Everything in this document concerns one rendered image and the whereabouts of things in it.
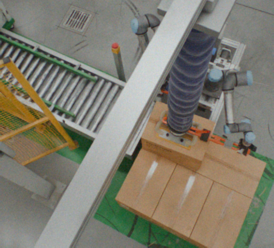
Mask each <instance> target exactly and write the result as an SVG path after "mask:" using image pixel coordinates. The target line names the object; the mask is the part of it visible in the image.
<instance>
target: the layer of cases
mask: <svg viewBox="0 0 274 248"><path fill-rule="evenodd" d="M266 164H267V163H265V162H263V161H260V160H259V159H257V158H255V157H252V156H250V155H247V156H245V155H241V154H239V153H237V151H235V150H233V149H229V148H226V147H224V146H223V145H220V144H216V143H214V142H212V141H209V143H208V146H207V149H206V152H205V155H204V157H203V160H202V163H201V165H200V166H199V168H198V170H195V169H193V168H190V167H187V166H185V165H182V164H180V163H176V162H175V161H172V160H170V159H167V158H164V157H162V156H159V155H157V154H154V153H151V152H149V151H147V150H145V149H142V147H141V149H140V152H139V154H138V156H137V158H136V160H135V161H134V163H133V165H132V167H131V169H130V171H129V173H128V175H127V177H126V179H125V181H124V183H123V185H122V186H121V188H120V190H119V192H118V194H117V196H116V198H115V199H116V201H117V202H118V203H119V205H121V206H123V207H125V208H127V209H129V210H131V211H133V212H135V213H137V214H138V215H140V216H142V217H144V218H147V219H148V220H150V221H152V222H154V223H157V224H158V225H159V226H161V227H163V228H165V229H167V230H169V231H171V232H173V233H175V234H177V235H178V236H180V237H182V238H184V239H187V240H189V241H190V242H192V243H194V244H195V245H197V246H200V247H202V248H233V247H234V245H235V241H236V239H237V236H238V234H239V231H240V228H241V227H242V224H243V221H244V219H245V217H246V214H247V211H248V209H249V206H250V203H251V200H252V198H253V197H254V194H255V191H256V188H257V186H258V183H259V181H260V178H261V176H262V173H263V170H264V168H265V166H266ZM195 171H196V172H195Z"/></svg>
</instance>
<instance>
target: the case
mask: <svg viewBox="0 0 274 248"><path fill-rule="evenodd" d="M164 110H169V109H168V106H167V104H165V103H162V102H159V101H157V102H156V103H155V105H154V108H153V110H152V112H151V115H150V117H149V120H148V123H147V125H146V127H145V128H144V131H143V133H142V136H141V143H142V149H145V150H147V151H149V152H151V153H154V154H157V155H159V156H162V157H164V158H167V159H170V160H172V161H175V162H176V163H180V164H182V165H185V166H187V167H190V168H193V169H195V170H198V168H199V166H200V165H201V163H202V160H203V157H204V155H205V152H206V149H207V146H208V143H209V140H208V142H204V141H202V140H200V139H199V136H197V141H196V144H195V145H194V146H192V147H191V150H189V149H185V148H183V147H180V146H177V145H175V144H172V143H170V142H167V141H164V140H163V139H160V138H158V137H155V135H156V134H157V132H156V131H155V126H156V125H157V123H158V122H159V121H160V115H161V113H162V111H164ZM193 120H196V121H198V122H200V124H202V130H203V129H206V130H209V131H211V132H212V133H213V131H214V127H215V125H216V122H213V121H210V120H208V119H205V118H202V117H200V116H198V115H194V118H193ZM160 127H161V128H163V129H165V130H168V131H170V129H169V127H168V126H166V125H164V124H162V125H161V126H160ZM212 133H211V134H212ZM184 137H187V138H190V139H191V140H193V136H192V135H190V134H187V133H186V134H185V135H184Z"/></svg>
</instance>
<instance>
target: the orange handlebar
mask: <svg viewBox="0 0 274 248"><path fill-rule="evenodd" d="M162 92H163V93H166V94H168V93H169V92H168V91H162ZM166 119H167V117H164V118H163V119H162V122H163V123H165V124H166V121H164V120H166ZM191 129H192V130H194V131H201V130H198V129H197V128H195V127H191ZM188 133H191V134H194V135H196V136H200V134H198V133H195V132H193V131H188ZM210 136H211V137H214V139H212V138H209V141H212V142H214V143H216V144H220V145H223V146H224V143H221V142H219V141H220V140H221V141H224V142H225V141H226V140H225V139H224V138H221V137H219V136H217V135H213V134H211V135H210ZM231 149H233V150H235V151H238V148H235V147H232V148H231Z"/></svg>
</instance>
